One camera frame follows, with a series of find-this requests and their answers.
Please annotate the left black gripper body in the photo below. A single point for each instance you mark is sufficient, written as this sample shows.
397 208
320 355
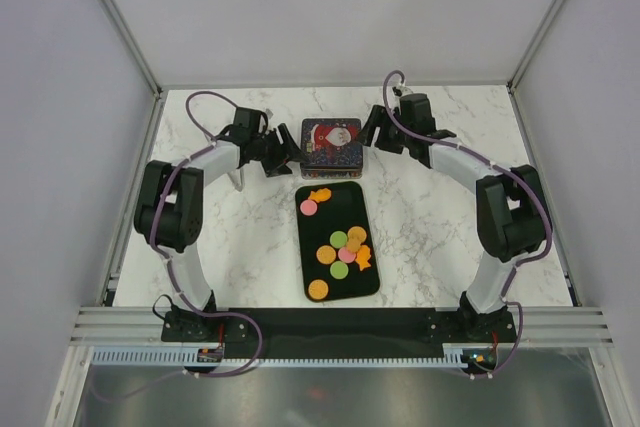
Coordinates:
264 151

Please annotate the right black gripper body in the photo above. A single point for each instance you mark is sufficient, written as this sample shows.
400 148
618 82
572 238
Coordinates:
393 139

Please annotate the square cookie tin box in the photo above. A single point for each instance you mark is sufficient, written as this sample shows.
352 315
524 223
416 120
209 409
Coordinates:
330 173

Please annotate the gold tin lid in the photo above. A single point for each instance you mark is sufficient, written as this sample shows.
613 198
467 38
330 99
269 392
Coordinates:
330 144

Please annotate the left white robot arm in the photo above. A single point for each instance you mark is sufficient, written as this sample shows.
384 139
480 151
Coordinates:
169 213

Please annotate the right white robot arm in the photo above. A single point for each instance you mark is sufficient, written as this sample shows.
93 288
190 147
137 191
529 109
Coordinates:
512 219

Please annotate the orange fish cookie upper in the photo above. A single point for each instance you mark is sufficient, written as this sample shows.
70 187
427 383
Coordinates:
320 195

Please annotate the orange fish cookie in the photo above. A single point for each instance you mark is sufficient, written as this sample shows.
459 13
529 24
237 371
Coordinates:
320 195
363 257

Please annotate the pink round cookie upper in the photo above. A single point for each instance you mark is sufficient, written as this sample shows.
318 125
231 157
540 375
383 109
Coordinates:
308 207

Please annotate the pink round cookie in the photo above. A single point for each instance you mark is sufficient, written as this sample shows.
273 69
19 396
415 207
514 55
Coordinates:
308 207
346 256

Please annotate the black rectangular tray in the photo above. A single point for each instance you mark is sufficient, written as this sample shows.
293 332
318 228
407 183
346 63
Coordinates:
337 253

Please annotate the green round cookie upper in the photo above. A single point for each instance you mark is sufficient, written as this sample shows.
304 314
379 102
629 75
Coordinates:
338 239

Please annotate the green round cookie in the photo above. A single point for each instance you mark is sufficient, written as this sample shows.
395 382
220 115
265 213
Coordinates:
339 270
338 239

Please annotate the dotted tan cookie upper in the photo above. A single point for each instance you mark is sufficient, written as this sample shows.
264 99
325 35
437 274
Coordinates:
357 233

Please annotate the dotted tan cookie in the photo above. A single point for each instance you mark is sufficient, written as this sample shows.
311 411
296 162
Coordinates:
357 233
326 254

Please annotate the dotted tan cookie middle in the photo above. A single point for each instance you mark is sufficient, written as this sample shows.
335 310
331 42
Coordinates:
326 254

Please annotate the tan leaf cookie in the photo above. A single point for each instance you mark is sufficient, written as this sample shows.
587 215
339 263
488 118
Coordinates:
353 245

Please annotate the pink round cookie lower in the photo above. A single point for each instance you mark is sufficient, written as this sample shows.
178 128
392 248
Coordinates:
346 256

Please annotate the orange fish cookie lower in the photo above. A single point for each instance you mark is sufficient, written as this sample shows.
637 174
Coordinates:
363 257

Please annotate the green round cookie lower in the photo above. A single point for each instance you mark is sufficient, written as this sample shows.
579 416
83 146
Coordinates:
339 270

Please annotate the dotted orange cookie bottom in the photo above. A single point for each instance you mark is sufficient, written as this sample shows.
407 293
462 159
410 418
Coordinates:
318 290

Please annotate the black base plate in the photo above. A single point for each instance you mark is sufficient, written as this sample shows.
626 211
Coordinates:
337 332

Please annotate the grey slotted cable duct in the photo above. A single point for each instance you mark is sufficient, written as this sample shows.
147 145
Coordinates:
192 357

